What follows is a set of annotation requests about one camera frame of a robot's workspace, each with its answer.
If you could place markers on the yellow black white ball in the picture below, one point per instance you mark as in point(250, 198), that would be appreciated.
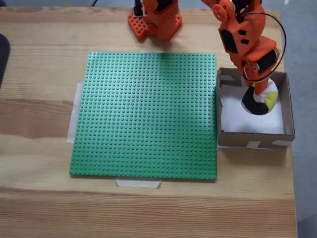
point(255, 106)

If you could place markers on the masking tape strip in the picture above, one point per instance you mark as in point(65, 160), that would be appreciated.
point(138, 184)
point(151, 51)
point(73, 119)

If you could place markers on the white paper sheet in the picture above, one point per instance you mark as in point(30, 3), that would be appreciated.
point(230, 119)

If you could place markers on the brown cardboard box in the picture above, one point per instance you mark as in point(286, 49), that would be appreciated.
point(232, 140)

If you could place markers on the green studded baseplate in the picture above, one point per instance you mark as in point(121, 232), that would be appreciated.
point(148, 119)

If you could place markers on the black rounded object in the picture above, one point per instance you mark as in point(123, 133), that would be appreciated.
point(3, 57)

